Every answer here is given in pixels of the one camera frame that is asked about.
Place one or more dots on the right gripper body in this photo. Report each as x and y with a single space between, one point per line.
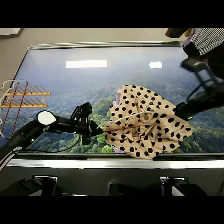
184 111

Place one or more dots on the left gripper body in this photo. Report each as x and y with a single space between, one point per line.
88 128

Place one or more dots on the cream black-spotted garment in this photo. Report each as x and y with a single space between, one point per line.
146 123

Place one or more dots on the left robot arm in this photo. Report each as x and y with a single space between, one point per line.
26 133

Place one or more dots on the brown clothes hanger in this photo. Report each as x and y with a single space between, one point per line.
28 93
23 105

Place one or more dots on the white clothes hanger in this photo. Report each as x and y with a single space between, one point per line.
4 86

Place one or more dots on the brown garment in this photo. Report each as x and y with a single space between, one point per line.
175 32

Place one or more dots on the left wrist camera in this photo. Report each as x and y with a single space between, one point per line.
83 111

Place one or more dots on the silver frame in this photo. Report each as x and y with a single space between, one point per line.
100 163

